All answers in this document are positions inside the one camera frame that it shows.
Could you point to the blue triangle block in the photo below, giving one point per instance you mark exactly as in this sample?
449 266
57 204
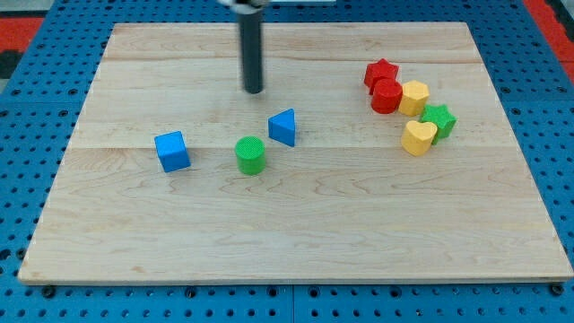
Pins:
282 127

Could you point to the green cylinder block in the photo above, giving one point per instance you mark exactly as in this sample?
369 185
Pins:
250 153

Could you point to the wooden board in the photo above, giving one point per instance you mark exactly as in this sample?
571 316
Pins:
346 205

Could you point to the blue cube block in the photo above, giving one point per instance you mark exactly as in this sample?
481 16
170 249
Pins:
172 151

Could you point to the red cylinder block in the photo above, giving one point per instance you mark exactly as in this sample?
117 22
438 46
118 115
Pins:
386 96

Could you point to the red star block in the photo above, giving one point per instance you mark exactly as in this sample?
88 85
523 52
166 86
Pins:
377 71

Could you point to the yellow heart block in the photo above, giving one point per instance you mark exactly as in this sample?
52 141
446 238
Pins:
417 137

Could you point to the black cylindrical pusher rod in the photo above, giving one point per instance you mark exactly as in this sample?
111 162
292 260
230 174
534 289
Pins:
250 44

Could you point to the yellow hexagon block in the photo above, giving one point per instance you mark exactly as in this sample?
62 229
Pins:
415 96

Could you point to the green star block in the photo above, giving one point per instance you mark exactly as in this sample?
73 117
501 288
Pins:
441 117

